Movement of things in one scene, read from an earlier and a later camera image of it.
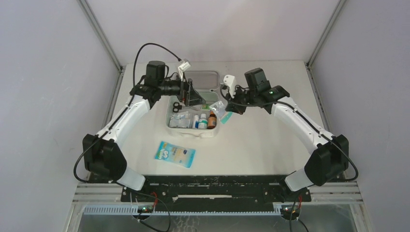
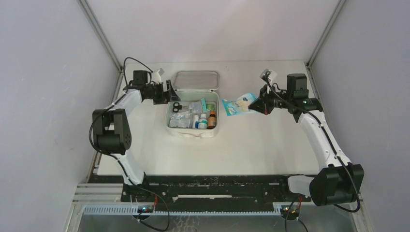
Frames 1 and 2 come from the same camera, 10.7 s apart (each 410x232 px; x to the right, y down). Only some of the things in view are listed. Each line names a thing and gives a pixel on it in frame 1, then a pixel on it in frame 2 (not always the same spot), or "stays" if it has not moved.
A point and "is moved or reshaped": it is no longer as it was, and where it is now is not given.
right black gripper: (237, 109) to (263, 104)
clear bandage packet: (183, 121) stays
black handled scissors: (176, 107) stays
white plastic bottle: (202, 123) stays
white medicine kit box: (197, 121) stays
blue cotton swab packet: (175, 154) is moved or reshaped
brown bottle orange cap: (212, 121) stays
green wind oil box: (206, 107) stays
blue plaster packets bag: (219, 108) to (198, 106)
